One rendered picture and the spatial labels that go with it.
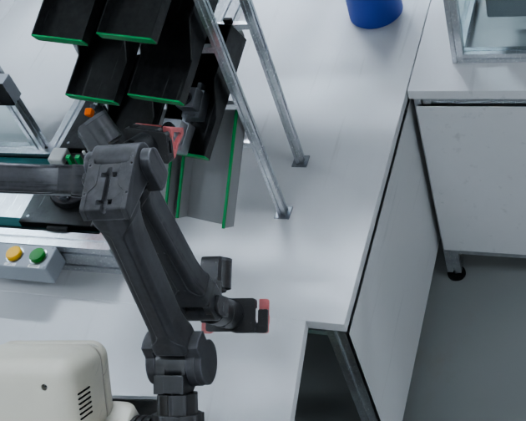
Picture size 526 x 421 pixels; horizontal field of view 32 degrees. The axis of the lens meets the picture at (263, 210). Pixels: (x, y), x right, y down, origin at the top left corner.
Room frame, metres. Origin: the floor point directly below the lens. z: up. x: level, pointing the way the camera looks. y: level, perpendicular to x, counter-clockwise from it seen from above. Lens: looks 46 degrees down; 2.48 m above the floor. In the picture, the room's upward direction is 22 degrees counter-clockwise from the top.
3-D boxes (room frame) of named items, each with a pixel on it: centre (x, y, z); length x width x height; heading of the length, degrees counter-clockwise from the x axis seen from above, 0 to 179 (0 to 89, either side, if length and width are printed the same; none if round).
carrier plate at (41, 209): (1.77, 0.42, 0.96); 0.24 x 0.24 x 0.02; 57
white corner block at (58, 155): (1.90, 0.44, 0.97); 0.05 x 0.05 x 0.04; 57
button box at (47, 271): (1.63, 0.61, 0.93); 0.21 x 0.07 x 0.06; 57
